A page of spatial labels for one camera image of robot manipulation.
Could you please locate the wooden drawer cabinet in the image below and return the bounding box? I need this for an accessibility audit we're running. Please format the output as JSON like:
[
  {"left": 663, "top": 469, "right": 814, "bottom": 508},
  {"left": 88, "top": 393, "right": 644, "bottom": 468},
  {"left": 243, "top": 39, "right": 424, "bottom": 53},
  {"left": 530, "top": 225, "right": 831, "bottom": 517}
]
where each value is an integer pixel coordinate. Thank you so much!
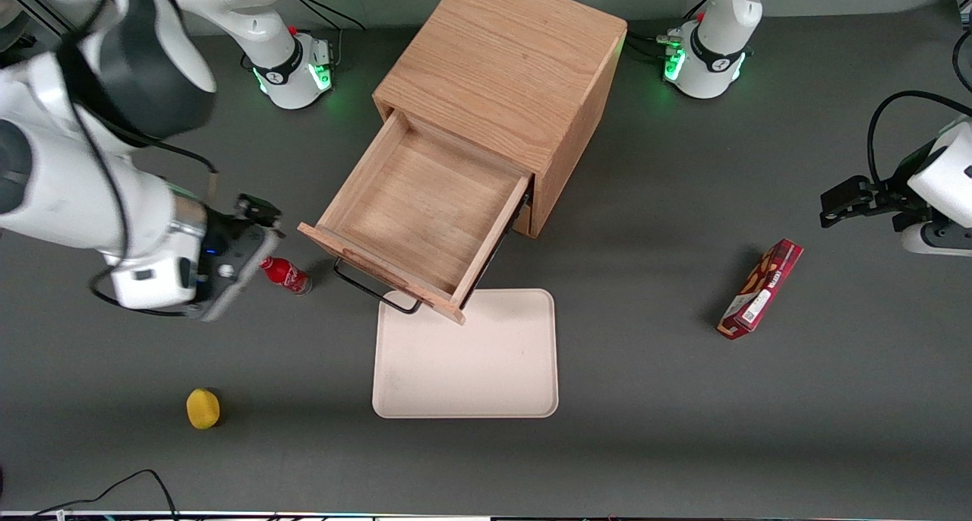
[{"left": 372, "top": 0, "right": 630, "bottom": 239}]

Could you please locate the black cable on table edge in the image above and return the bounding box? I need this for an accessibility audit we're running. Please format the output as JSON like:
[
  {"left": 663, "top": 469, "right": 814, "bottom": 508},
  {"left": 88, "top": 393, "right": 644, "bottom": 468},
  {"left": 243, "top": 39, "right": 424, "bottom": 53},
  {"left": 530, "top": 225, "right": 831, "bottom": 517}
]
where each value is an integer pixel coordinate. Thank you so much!
[{"left": 30, "top": 469, "right": 180, "bottom": 519}]

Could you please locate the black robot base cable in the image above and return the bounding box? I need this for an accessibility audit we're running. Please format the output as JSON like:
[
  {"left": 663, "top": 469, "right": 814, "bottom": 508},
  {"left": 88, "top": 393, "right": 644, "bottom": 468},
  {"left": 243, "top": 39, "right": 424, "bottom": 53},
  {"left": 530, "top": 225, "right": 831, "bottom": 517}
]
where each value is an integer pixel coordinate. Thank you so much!
[{"left": 623, "top": 32, "right": 675, "bottom": 61}]

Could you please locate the long black looping arm cable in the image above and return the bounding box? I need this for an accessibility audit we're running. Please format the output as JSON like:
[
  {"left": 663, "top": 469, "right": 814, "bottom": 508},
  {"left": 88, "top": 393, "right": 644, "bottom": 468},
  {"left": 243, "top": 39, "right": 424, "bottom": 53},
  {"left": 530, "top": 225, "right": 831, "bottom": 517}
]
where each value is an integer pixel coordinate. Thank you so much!
[{"left": 57, "top": 0, "right": 189, "bottom": 318}]

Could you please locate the short black wrist cable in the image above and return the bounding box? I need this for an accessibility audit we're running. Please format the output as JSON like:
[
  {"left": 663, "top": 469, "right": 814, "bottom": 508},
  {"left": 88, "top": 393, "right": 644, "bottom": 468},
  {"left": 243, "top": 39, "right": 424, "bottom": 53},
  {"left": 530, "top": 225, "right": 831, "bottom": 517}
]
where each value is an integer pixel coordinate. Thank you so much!
[{"left": 143, "top": 141, "right": 221, "bottom": 197}]

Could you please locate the yellow lemon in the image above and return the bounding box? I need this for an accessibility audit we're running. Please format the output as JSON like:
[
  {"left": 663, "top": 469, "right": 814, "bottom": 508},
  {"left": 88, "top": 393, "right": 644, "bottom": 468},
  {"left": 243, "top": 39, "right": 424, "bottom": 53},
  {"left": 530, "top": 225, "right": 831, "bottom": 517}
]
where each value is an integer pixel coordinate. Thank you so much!
[{"left": 186, "top": 387, "right": 222, "bottom": 431}]

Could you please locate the black arched arm cable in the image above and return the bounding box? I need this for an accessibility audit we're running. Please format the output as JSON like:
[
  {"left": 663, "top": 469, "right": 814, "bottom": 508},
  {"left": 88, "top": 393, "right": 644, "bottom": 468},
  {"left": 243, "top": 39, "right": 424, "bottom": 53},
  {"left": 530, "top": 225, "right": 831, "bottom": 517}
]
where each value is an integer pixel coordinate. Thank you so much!
[{"left": 867, "top": 90, "right": 972, "bottom": 189}]

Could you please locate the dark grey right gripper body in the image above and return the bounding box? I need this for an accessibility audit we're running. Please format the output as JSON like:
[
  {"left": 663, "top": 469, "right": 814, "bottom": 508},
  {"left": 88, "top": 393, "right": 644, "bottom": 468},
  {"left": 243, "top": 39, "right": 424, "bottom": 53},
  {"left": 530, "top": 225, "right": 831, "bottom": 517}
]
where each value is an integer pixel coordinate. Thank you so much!
[{"left": 186, "top": 225, "right": 284, "bottom": 322}]

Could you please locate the red snack box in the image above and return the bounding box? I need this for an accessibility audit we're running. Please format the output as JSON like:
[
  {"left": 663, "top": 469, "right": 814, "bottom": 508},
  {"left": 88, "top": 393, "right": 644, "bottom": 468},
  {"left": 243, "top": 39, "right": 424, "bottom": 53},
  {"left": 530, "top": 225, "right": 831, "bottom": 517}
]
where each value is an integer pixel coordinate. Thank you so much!
[{"left": 717, "top": 238, "right": 805, "bottom": 341}]

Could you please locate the black curved background cable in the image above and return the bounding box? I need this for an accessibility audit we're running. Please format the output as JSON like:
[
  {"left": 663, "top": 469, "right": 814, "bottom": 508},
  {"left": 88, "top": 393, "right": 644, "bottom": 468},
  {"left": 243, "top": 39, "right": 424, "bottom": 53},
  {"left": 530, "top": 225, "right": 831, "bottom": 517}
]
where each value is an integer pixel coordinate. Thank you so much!
[{"left": 952, "top": 26, "right": 972, "bottom": 93}]

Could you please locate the cream rectangular tray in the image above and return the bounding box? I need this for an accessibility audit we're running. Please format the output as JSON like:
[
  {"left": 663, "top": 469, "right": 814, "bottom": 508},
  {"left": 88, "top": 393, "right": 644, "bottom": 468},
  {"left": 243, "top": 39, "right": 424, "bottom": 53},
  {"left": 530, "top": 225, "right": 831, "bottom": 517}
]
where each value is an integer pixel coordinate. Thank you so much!
[{"left": 371, "top": 288, "right": 560, "bottom": 419}]

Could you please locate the small red soda bottle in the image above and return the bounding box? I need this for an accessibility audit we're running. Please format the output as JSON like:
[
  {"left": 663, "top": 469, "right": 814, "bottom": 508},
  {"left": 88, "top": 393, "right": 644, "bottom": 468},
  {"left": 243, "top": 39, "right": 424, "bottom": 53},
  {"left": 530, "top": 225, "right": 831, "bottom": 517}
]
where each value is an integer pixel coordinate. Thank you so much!
[{"left": 260, "top": 255, "right": 314, "bottom": 297}]

